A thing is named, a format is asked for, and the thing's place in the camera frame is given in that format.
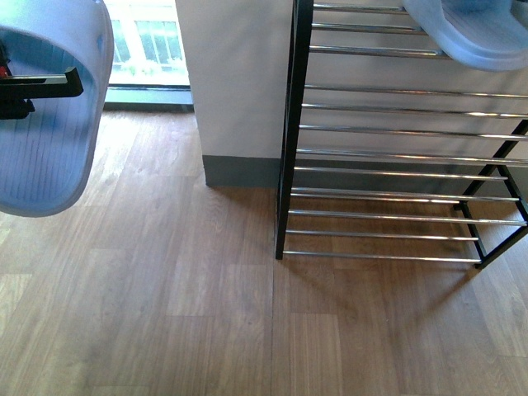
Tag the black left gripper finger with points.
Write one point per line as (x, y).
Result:
(18, 91)

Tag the light blue slide slipper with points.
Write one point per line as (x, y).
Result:
(46, 157)

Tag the black metal shoe rack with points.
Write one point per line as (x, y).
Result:
(393, 151)

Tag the large glass window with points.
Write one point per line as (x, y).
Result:
(149, 65)

